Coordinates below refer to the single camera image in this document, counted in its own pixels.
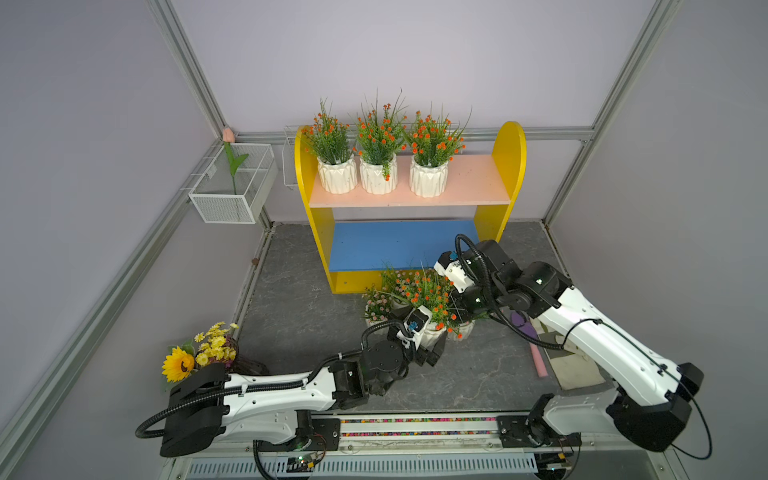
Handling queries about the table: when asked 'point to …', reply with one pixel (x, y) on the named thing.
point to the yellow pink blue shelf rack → (363, 235)
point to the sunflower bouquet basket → (217, 345)
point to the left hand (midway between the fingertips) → (431, 318)
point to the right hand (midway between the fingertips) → (440, 307)
